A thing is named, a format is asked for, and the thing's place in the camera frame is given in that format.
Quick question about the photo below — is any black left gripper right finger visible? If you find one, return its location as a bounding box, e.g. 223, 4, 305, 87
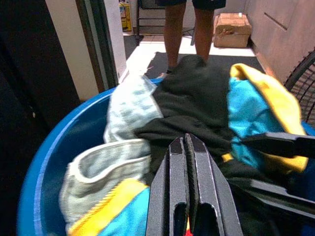
184, 133, 243, 236

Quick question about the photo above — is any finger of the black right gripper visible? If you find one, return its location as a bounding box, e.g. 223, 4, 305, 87
242, 132, 315, 159
246, 180, 315, 219

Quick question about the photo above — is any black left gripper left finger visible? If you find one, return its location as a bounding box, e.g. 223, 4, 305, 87
146, 137, 190, 236

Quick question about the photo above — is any black garment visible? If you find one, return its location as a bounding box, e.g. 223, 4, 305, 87
134, 54, 281, 236

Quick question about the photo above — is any blue and yellow garment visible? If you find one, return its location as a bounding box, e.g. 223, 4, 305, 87
67, 178, 151, 236
221, 63, 310, 174

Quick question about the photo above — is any black fan grille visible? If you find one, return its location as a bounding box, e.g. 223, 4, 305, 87
284, 49, 315, 124

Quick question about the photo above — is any pale blue mottled garment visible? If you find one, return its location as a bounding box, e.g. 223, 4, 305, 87
103, 75, 164, 144

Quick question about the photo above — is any black floor mat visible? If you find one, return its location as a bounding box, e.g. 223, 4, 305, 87
145, 51, 265, 80

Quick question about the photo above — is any blue plastic laundry basin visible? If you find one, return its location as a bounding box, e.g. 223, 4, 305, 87
16, 78, 315, 236

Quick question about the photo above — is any brown cardboard box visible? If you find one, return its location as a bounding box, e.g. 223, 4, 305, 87
213, 12, 252, 49

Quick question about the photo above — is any person in dark shorts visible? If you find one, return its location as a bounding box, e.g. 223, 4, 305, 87
157, 0, 226, 75

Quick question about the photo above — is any black metal rack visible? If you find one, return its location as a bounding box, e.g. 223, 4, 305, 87
135, 0, 168, 35

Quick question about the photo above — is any yellow container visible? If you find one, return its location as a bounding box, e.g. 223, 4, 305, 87
118, 0, 132, 32

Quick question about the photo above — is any dark cabinet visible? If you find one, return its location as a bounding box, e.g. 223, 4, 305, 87
0, 0, 82, 236

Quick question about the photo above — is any dark door frame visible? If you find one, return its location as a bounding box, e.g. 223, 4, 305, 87
75, 0, 119, 93

